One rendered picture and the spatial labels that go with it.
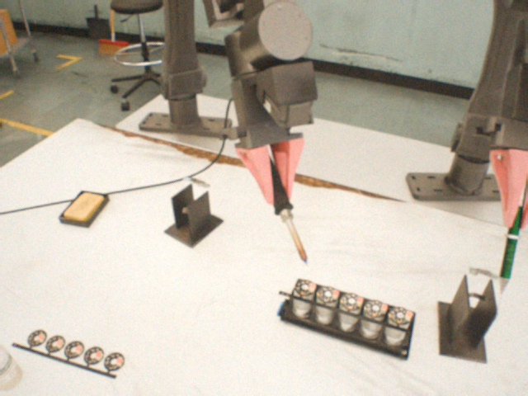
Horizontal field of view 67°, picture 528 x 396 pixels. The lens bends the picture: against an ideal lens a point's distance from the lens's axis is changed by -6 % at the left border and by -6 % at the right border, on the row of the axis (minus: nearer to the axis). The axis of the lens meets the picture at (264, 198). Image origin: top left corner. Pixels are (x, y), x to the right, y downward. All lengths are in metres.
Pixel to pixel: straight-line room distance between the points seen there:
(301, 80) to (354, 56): 2.78
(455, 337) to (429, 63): 2.66
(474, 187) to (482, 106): 0.15
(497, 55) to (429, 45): 2.37
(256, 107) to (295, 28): 0.10
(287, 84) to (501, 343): 0.41
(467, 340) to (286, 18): 0.43
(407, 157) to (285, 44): 0.51
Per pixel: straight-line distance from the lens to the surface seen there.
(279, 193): 0.51
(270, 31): 0.42
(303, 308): 0.52
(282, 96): 0.40
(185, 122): 0.91
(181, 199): 0.65
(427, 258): 0.66
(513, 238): 0.46
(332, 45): 3.21
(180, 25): 0.79
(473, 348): 0.58
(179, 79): 0.84
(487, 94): 0.72
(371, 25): 3.10
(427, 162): 0.88
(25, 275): 0.69
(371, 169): 0.82
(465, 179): 0.78
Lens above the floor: 1.20
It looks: 38 degrees down
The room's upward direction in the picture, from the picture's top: straight up
